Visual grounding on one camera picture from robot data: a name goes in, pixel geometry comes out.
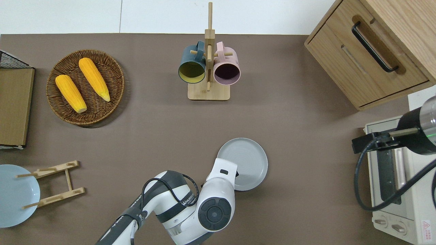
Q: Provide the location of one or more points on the white oven knob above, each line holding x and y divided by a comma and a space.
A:
398, 228
380, 221

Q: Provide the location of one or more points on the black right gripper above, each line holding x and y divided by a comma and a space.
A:
415, 139

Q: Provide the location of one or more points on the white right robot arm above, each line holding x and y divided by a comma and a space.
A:
431, 112

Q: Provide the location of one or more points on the wooden plate rack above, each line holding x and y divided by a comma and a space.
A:
68, 178

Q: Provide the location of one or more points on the light blue plate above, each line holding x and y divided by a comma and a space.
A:
17, 197

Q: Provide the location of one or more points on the gray round plate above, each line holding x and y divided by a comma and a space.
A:
250, 158

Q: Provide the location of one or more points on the white toaster oven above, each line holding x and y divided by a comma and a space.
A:
419, 204

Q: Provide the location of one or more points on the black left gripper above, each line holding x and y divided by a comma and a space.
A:
237, 175

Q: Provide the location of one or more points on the wooden mug tree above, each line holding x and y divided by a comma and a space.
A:
208, 92

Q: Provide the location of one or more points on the pink mug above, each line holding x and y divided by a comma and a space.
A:
227, 58

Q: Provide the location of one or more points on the yellow corn cob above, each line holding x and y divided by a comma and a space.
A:
71, 93
94, 79

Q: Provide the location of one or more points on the brown wicker basket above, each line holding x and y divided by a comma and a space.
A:
102, 112

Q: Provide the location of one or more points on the brown table mat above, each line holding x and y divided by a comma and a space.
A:
153, 136

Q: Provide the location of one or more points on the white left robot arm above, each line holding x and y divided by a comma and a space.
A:
218, 187

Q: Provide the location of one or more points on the light wooden drawer cabinet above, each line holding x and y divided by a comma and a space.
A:
391, 20

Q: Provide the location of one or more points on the dark teal mug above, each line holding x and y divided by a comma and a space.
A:
190, 58

